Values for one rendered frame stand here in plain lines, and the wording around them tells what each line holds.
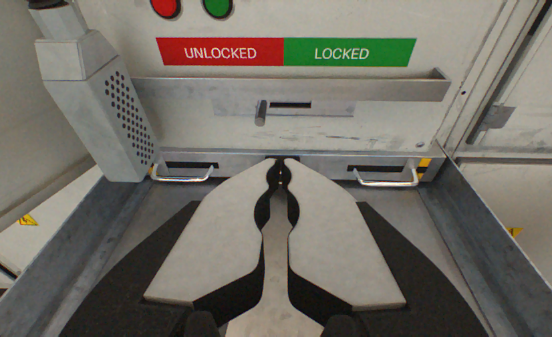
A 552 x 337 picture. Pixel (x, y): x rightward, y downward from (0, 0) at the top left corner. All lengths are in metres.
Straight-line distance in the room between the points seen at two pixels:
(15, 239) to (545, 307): 1.27
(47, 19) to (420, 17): 0.38
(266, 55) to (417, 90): 0.19
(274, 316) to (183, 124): 0.30
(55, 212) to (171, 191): 0.52
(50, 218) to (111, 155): 0.67
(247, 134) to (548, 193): 0.73
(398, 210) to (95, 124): 0.44
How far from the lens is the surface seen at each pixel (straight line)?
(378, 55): 0.37
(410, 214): 0.48
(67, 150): 0.60
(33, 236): 1.15
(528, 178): 0.82
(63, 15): 0.33
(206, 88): 0.35
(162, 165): 0.50
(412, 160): 0.48
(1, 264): 1.50
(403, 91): 0.36
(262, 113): 0.35
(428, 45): 0.39
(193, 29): 0.37
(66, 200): 0.90
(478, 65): 0.60
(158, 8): 0.36
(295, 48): 0.35
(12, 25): 0.56
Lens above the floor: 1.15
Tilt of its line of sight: 40 degrees down
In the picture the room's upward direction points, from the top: straight up
